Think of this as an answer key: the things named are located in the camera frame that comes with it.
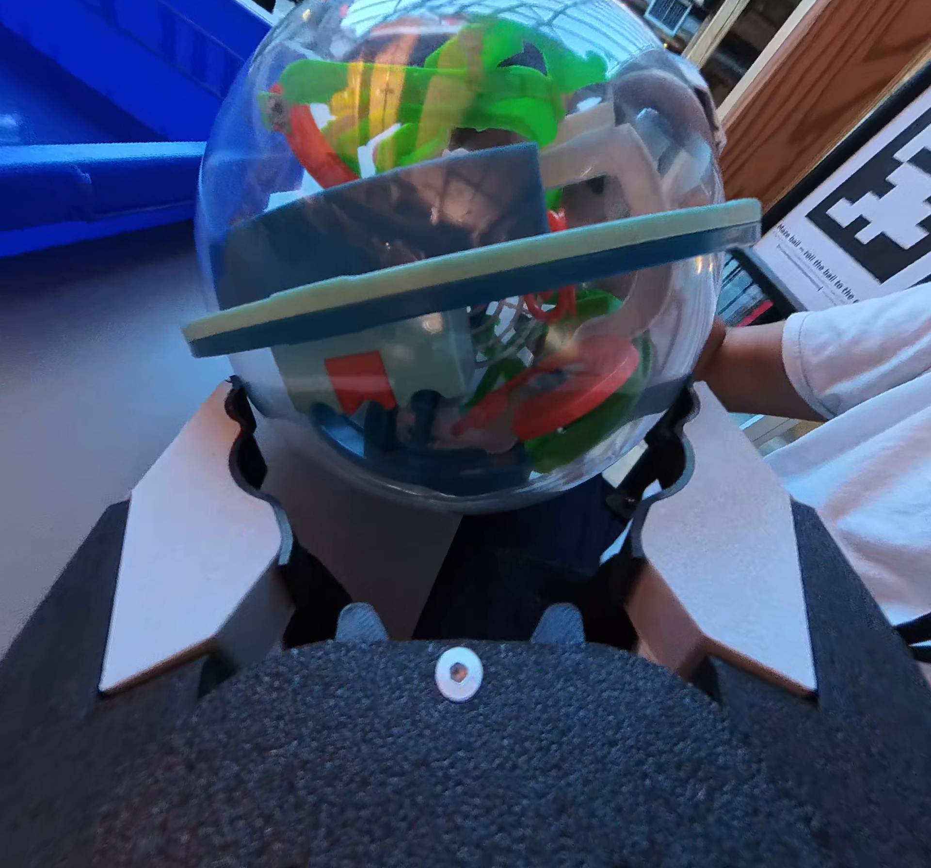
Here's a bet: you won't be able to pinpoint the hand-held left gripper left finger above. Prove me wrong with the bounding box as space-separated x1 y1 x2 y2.
98 377 295 696

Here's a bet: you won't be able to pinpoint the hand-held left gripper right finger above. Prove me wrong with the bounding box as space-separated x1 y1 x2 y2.
605 382 819 698

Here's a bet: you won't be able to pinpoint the clear plastic maze ball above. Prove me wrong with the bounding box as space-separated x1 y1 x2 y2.
180 0 763 516

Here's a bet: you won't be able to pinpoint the person's right forearm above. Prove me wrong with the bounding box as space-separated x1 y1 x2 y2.
694 286 931 423

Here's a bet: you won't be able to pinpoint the person's dark trousers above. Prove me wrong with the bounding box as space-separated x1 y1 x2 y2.
411 479 637 644

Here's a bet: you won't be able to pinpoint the oak wooden board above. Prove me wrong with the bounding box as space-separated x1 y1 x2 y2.
716 0 931 209

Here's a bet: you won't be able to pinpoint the black framed marker sign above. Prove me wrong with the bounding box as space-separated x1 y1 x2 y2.
716 61 931 320

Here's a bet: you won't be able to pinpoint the blue plastic bin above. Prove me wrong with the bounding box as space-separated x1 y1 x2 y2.
0 0 303 258

